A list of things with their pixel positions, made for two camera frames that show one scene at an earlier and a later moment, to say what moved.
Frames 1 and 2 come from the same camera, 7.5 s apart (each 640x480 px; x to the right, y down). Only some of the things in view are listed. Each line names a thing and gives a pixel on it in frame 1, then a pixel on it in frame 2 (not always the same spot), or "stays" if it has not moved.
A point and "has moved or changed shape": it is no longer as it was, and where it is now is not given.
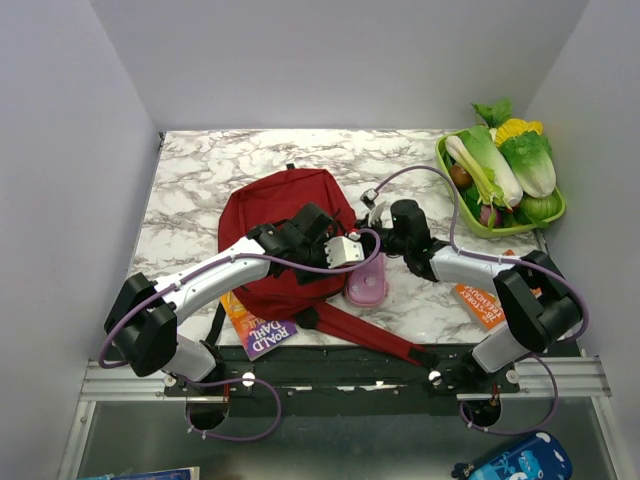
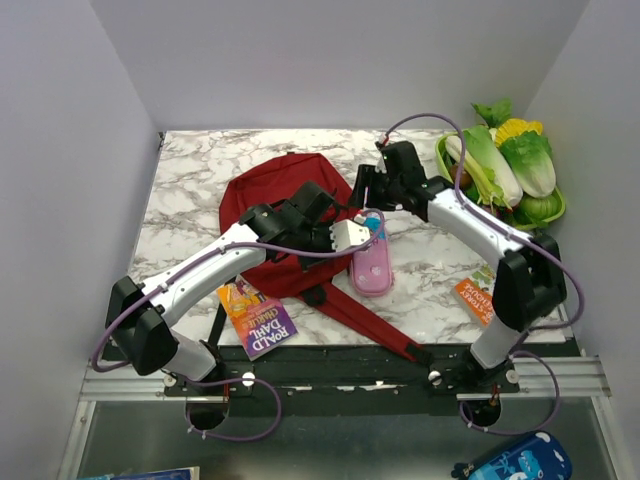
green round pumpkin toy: [535, 210] stays
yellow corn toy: [514, 127] stays
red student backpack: [271, 202] has moved or changed shape
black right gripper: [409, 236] to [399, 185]
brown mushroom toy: [461, 175] stays
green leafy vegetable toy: [495, 114] stays
